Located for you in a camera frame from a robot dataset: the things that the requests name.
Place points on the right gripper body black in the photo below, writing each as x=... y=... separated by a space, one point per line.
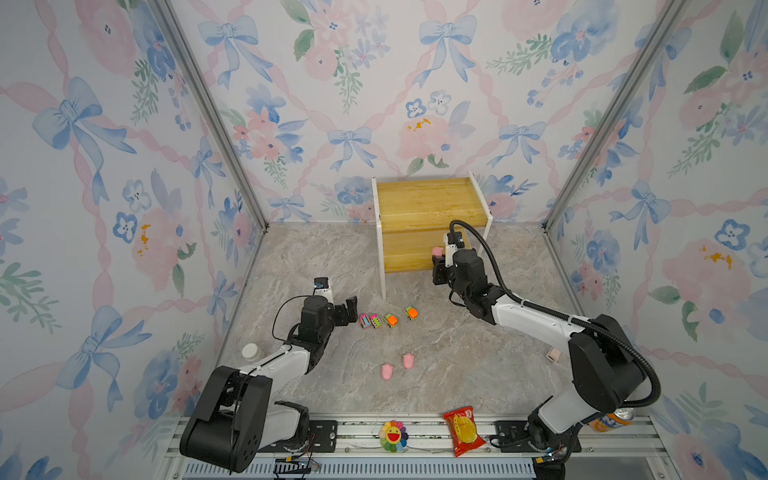
x=460 y=291

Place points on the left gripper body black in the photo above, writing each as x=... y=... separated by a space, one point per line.
x=323 y=335

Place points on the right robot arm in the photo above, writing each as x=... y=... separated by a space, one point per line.
x=607 y=372

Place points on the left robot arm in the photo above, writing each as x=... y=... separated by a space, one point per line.
x=237 y=415

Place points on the pink toy car leftmost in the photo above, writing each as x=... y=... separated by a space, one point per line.
x=365 y=321

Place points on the pink green toy car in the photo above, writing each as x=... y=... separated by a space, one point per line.
x=375 y=321

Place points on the green orange mixer toy truck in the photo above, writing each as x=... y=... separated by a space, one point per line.
x=391 y=320

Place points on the green orange toy truck right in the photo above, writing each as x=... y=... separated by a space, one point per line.
x=411 y=312

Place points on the rainbow smiling flower toy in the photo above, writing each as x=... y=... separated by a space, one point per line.
x=393 y=436

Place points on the red snack bag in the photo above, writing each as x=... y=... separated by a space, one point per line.
x=463 y=429

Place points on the orange drink can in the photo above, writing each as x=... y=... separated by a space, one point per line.
x=619 y=418

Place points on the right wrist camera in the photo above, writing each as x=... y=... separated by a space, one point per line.
x=454 y=242

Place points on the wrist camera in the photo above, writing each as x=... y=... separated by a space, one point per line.
x=454 y=242
x=322 y=287

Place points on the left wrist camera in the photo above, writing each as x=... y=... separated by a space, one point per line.
x=322 y=287

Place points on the wooden two-tier shelf white frame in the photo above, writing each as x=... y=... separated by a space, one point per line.
x=412 y=217

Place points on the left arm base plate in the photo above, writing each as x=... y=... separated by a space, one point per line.
x=319 y=436

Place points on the aluminium front rail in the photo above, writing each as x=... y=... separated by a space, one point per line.
x=633 y=452

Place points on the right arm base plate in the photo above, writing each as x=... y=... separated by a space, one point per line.
x=517 y=436

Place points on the right aluminium corner post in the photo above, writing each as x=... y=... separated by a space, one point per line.
x=658 y=35

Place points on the aluminium corner post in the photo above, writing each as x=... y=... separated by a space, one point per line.
x=170 y=26
x=658 y=35

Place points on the left aluminium corner post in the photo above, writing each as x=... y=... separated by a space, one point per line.
x=170 y=26

